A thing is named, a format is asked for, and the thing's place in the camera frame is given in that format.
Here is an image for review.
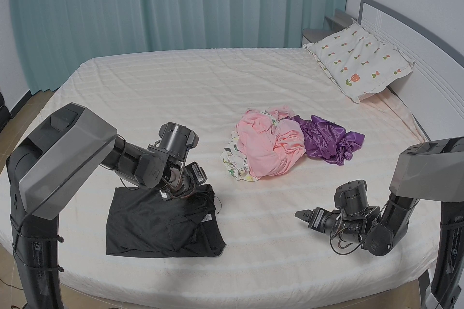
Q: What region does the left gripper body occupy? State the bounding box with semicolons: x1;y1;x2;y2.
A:
163;162;209;200

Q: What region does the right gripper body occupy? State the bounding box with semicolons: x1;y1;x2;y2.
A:
308;207;343;235

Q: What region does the black T-shirt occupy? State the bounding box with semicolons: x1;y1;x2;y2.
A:
106;184;227;258

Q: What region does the bed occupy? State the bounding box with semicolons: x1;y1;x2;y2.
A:
0;0;464;304

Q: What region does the white printed garment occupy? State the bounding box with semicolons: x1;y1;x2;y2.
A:
220;108;280;182

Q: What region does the pink garment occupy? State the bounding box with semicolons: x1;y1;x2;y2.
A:
236;106;307;179

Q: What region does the purple garment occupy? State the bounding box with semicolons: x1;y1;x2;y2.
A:
292;114;365;166

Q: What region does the white printed pillow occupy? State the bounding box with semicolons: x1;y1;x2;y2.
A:
303;20;415;103

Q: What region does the grey bedside table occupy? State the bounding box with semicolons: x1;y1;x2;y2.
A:
302;9;357;47

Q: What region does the black chest of drawers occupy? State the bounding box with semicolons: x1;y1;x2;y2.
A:
0;92;9;131

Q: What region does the black cable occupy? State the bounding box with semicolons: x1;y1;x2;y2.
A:
329;233;359;256

